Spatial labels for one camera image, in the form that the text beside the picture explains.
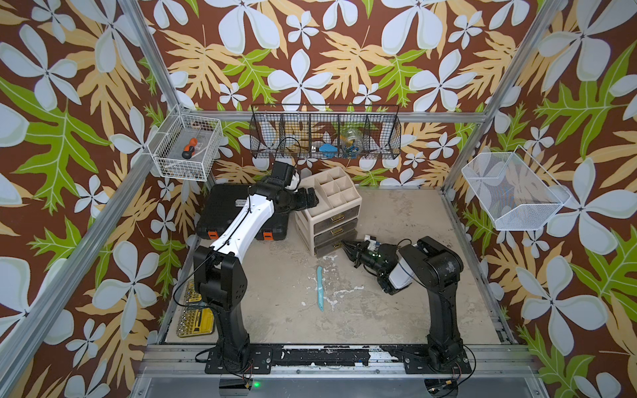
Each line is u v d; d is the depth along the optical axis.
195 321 0.79
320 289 0.88
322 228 0.83
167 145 0.82
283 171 0.67
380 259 0.79
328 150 0.95
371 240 0.95
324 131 0.98
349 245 0.92
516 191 0.81
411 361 0.74
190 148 0.80
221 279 0.48
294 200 0.74
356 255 0.87
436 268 0.56
